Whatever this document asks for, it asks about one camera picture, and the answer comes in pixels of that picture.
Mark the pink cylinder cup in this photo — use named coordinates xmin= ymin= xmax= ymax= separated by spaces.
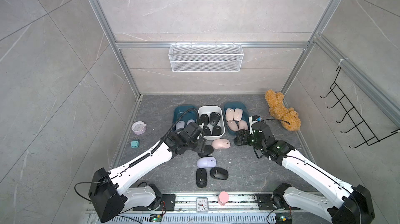
xmin=218 ymin=191 xmax=229 ymax=206

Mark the green circuit board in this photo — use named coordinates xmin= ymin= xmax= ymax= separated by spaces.
xmin=149 ymin=214 xmax=163 ymax=223
xmin=275 ymin=215 xmax=293 ymax=224

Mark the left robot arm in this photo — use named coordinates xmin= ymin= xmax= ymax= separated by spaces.
xmin=86 ymin=116 xmax=205 ymax=223

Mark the teal storage box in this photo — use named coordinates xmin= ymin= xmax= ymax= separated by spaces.
xmin=223 ymin=102 xmax=250 ymax=136
xmin=172 ymin=104 xmax=198 ymax=131

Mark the white storage box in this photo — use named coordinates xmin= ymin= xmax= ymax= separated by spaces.
xmin=198 ymin=105 xmax=226 ymax=141

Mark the pink mouse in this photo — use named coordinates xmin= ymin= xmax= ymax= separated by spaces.
xmin=227 ymin=121 xmax=239 ymax=132
xmin=233 ymin=108 xmax=243 ymax=122
xmin=211 ymin=139 xmax=231 ymax=150
xmin=225 ymin=108 xmax=235 ymax=121
xmin=238 ymin=120 xmax=249 ymax=130

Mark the white square desk clock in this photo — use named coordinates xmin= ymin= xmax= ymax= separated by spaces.
xmin=196 ymin=197 xmax=209 ymax=214

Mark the white wire mesh basket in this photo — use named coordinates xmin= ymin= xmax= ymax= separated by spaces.
xmin=168 ymin=44 xmax=244 ymax=73

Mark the right green circuit board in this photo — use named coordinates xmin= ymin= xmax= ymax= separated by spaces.
xmin=275 ymin=215 xmax=293 ymax=224

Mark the black mouse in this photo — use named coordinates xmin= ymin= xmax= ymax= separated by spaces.
xmin=198 ymin=145 xmax=214 ymax=158
xmin=196 ymin=168 xmax=208 ymax=188
xmin=203 ymin=126 xmax=212 ymax=137
xmin=209 ymin=112 xmax=221 ymax=126
xmin=210 ymin=167 xmax=229 ymax=180
xmin=200 ymin=114 xmax=209 ymax=126
xmin=212 ymin=125 xmax=222 ymax=136

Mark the left teal storage box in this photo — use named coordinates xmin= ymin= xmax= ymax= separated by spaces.
xmin=172 ymin=104 xmax=198 ymax=131

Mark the right teal storage box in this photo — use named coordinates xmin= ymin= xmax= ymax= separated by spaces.
xmin=223 ymin=102 xmax=250 ymax=136

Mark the brown teddy bear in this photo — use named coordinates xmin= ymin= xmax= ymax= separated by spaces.
xmin=265 ymin=90 xmax=301 ymax=131

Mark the small teal cube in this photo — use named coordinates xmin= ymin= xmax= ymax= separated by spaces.
xmin=130 ymin=140 xmax=140 ymax=149

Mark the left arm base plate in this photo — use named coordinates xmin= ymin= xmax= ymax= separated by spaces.
xmin=133 ymin=194 xmax=176 ymax=211

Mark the left green circuit board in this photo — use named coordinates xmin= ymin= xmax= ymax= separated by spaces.
xmin=149 ymin=214 xmax=163 ymax=223

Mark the black wire hook rack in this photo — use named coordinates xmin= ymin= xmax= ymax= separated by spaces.
xmin=320 ymin=67 xmax=400 ymax=149

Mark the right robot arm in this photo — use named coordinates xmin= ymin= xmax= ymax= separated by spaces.
xmin=234 ymin=115 xmax=375 ymax=224

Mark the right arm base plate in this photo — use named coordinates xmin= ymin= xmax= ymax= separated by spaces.
xmin=253 ymin=193 xmax=300 ymax=210

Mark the purple round alarm clock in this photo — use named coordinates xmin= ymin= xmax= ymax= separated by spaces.
xmin=131 ymin=121 xmax=147 ymax=135

